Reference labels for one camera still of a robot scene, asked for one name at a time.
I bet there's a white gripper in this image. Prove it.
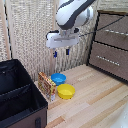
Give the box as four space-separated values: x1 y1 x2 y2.
45 30 81 59

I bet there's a blue bowl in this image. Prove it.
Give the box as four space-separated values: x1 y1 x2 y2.
50 72 67 87

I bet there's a yellow bowl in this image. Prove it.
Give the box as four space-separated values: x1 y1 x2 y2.
56 83 77 100

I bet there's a long silver drawer handle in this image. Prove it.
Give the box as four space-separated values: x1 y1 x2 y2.
96 55 121 67

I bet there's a brown drawer cabinet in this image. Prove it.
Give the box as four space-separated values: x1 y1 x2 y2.
86 9 128 85

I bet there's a beige woven curtain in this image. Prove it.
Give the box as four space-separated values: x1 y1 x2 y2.
0 0 128 83

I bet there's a short silver drawer handle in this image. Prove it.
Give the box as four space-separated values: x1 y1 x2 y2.
104 28 128 37

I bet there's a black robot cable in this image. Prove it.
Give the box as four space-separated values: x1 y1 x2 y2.
78 15 128 38

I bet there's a black fabric storage box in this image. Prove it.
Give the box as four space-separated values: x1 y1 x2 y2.
0 58 49 128

